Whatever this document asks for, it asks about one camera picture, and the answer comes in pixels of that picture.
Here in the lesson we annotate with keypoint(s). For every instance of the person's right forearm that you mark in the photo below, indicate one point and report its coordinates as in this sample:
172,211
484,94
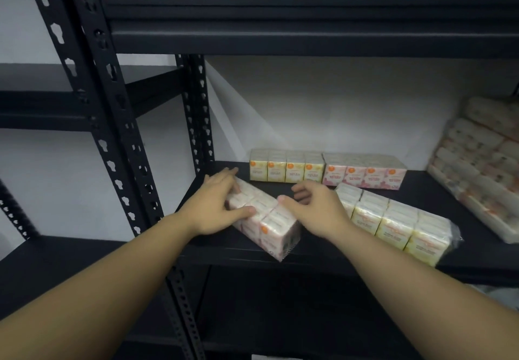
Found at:
425,291

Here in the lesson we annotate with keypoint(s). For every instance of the yellow tissue pack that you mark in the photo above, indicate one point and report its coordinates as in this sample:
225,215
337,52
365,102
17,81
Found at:
397,222
284,167

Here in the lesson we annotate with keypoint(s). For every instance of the person's right hand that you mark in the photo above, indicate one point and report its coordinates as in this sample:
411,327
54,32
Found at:
324,214

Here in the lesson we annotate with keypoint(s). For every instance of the pink tissue pack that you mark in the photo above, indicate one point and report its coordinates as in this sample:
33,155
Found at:
365,171
275,230

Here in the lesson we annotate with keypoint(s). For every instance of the white box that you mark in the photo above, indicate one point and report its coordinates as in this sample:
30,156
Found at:
263,357

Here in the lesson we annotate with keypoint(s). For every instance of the person's left hand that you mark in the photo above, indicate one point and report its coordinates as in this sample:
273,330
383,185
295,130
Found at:
211,206

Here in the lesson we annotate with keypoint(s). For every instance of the person's left forearm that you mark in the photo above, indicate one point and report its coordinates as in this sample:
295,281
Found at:
101,291

